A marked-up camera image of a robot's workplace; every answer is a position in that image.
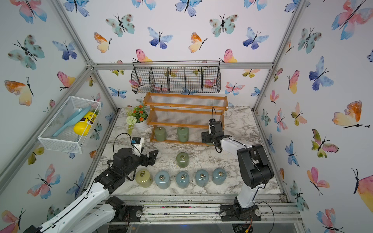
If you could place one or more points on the white mesh wall basket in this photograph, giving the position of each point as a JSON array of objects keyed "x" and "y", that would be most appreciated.
[{"x": 68, "y": 140}]

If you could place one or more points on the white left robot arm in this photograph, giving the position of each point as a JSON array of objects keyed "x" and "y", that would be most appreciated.
[{"x": 97, "y": 206}]

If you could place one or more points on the yellow bottle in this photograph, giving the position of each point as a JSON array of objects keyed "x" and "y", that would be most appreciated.
[{"x": 83, "y": 127}]

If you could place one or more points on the wooden three-tier shelf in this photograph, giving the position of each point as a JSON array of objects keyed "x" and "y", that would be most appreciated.
[{"x": 176, "y": 110}]

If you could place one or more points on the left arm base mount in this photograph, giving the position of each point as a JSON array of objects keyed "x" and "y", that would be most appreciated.
[{"x": 124, "y": 212}]

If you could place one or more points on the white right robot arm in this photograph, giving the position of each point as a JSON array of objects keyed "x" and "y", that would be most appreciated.
[{"x": 254, "y": 165}]

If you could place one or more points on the yellow canister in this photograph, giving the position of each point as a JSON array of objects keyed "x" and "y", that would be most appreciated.
[{"x": 144, "y": 178}]

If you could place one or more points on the green canister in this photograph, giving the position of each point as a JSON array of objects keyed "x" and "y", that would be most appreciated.
[
  {"x": 182, "y": 159},
  {"x": 183, "y": 134},
  {"x": 160, "y": 134}
]

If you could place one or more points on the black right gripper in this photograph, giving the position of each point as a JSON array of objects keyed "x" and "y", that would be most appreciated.
[{"x": 206, "y": 134}]

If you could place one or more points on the black wire wall basket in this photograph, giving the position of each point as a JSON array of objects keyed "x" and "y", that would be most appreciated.
[{"x": 176, "y": 77}]

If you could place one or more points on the blue canister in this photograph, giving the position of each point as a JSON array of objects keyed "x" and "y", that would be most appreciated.
[
  {"x": 182, "y": 179},
  {"x": 162, "y": 179},
  {"x": 201, "y": 178},
  {"x": 219, "y": 176}
]

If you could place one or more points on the white pot with flowers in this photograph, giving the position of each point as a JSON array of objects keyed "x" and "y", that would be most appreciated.
[{"x": 137, "y": 119}]

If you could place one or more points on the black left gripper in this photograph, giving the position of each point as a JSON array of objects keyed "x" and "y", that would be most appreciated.
[{"x": 151, "y": 161}]

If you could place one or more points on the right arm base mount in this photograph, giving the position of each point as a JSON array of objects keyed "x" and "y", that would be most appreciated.
[{"x": 234, "y": 212}]

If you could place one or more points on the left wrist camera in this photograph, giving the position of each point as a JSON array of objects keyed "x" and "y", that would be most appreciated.
[{"x": 137, "y": 145}]

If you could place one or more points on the teal dustpan scoop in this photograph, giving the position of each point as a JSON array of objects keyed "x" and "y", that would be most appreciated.
[{"x": 73, "y": 119}]

